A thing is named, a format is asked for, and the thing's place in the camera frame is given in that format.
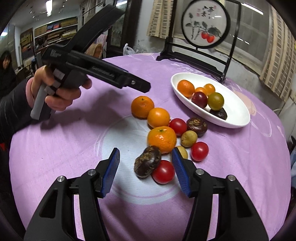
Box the orange mandarin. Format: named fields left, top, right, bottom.
left=131, top=96, right=154, bottom=119
left=147, top=126, right=177, bottom=154
left=177, top=80, right=195, bottom=98
left=147, top=108, right=170, bottom=128

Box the dark mottled passion fruit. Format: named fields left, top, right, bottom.
left=134, top=146, right=162, bottom=179

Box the dark passion fruit on table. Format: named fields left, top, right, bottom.
left=186, top=117, right=208, bottom=138

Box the wrinkled dark passion fruit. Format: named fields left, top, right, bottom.
left=210, top=108, right=228, bottom=120

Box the yellow green round fruit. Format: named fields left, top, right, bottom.
left=208, top=92, right=224, bottom=110

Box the white oval plate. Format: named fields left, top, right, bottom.
left=171, top=73, right=250, bottom=128

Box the smooth dark red plum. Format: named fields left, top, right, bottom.
left=191, top=92, right=208, bottom=108

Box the dark wooden cabinet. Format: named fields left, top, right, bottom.
left=106, top=0, right=142, bottom=58

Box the small orange kumquat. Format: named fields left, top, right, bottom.
left=195, top=87, right=208, bottom=96
left=203, top=83, right=216, bottom=96

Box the red cherry tomato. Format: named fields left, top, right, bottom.
left=191, top=142, right=209, bottom=162
left=152, top=160, right=175, bottom=185
left=169, top=118, right=187, bottom=137

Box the tan longan fruit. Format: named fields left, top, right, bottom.
left=177, top=146, right=188, bottom=159
left=181, top=131, right=198, bottom=148

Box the purple tablecloth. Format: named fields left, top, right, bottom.
left=9, top=52, right=292, bottom=241

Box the person's left hand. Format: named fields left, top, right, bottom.
left=26, top=65, right=81, bottom=111

